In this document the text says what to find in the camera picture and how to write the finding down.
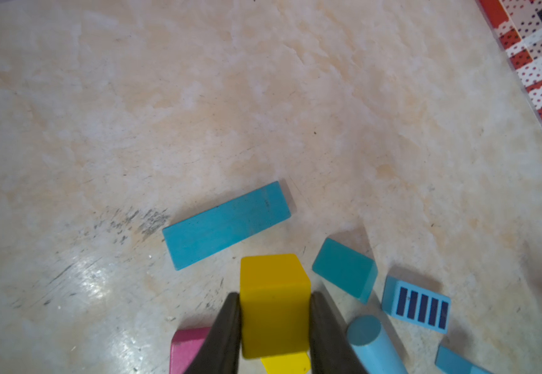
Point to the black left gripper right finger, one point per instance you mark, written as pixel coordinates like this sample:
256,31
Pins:
329,349

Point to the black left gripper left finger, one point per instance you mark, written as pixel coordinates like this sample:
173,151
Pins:
220,350

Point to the blue striped block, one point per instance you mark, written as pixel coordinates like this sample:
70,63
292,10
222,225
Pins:
416,305

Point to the long yellow block left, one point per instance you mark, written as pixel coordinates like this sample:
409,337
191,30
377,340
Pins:
297,363

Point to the magenta block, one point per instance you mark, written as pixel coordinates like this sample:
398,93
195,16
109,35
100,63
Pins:
185,345

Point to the teal flat block left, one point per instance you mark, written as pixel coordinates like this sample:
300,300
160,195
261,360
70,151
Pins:
216,229

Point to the blue letter P cube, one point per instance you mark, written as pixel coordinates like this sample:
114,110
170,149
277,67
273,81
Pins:
451,363

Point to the yellow cube block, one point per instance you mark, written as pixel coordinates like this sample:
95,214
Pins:
275,294

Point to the light blue cylinder block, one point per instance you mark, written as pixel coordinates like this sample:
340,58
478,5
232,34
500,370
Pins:
371,344

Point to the teal triangular block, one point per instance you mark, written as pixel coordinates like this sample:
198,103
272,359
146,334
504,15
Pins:
347,269

